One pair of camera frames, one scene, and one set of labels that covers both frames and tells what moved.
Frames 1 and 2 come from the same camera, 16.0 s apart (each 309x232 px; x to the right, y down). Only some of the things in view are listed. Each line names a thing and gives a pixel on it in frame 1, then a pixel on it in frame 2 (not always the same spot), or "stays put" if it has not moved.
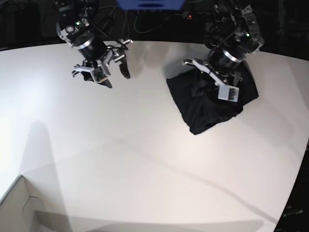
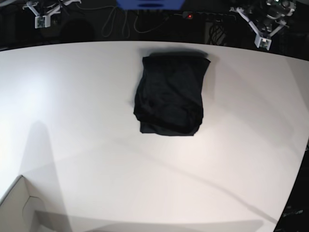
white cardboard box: (18, 207) stays put
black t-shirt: (195, 95) → (169, 95)
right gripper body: (225, 70) → (260, 41)
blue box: (150, 5) stays put
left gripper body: (99, 53) → (55, 9)
